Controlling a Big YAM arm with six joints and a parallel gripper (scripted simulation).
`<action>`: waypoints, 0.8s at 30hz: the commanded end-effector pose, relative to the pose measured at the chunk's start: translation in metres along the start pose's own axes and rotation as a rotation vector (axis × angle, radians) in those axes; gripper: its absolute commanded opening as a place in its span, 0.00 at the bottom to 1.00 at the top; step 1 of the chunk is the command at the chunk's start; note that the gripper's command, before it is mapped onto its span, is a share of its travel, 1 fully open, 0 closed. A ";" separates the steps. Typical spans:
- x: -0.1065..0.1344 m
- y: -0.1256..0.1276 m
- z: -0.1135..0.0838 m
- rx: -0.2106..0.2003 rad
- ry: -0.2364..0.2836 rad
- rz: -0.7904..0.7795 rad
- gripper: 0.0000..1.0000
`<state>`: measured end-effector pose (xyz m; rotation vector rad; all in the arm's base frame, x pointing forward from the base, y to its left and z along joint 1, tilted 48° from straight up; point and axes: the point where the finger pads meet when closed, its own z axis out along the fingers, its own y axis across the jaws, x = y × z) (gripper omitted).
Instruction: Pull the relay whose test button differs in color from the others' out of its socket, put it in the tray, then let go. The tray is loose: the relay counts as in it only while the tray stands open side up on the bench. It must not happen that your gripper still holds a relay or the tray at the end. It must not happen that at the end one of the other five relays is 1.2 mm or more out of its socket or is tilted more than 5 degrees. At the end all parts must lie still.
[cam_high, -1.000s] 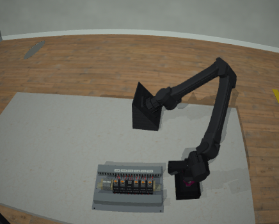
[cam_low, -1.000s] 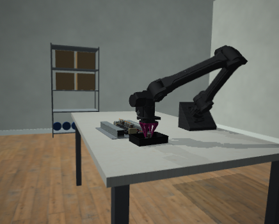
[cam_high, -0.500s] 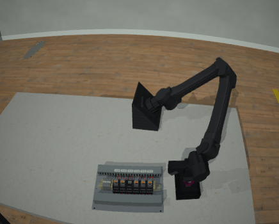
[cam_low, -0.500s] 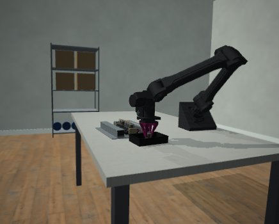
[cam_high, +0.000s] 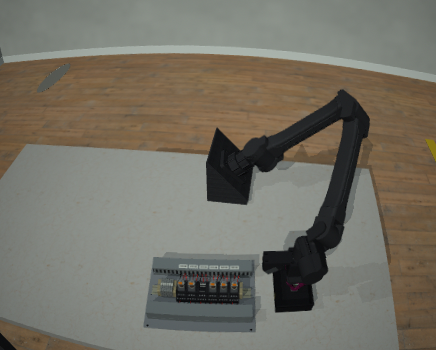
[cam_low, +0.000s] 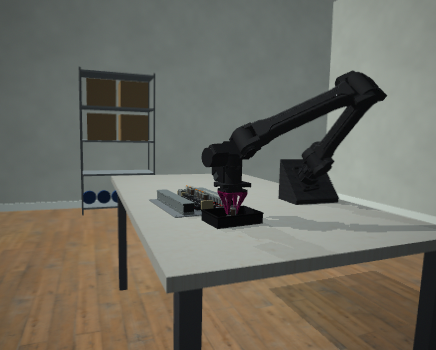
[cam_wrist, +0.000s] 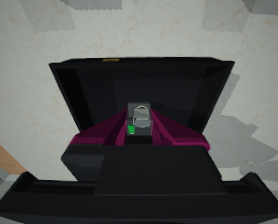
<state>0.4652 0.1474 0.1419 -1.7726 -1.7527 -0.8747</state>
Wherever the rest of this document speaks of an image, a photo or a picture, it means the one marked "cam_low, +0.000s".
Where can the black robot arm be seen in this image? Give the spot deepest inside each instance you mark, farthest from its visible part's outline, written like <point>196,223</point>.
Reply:
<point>352,89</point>

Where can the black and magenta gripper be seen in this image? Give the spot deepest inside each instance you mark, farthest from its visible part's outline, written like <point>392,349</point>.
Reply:
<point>231,187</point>

